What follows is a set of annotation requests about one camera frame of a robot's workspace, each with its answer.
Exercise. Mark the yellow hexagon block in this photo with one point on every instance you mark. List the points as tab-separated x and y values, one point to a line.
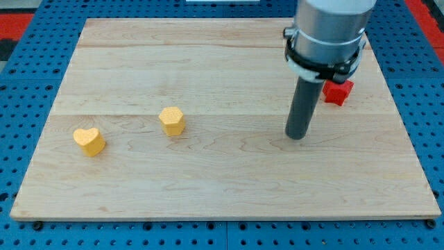
172	121

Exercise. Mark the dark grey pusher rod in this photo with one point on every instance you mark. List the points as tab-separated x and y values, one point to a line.
302	108

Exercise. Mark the red star block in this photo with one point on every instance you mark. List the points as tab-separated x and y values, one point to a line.
337	93

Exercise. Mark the yellow heart block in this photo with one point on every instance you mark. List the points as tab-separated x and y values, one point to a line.
90	141

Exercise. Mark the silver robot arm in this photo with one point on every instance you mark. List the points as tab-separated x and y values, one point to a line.
325	40

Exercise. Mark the light wooden board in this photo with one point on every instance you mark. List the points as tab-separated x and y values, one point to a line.
233	161

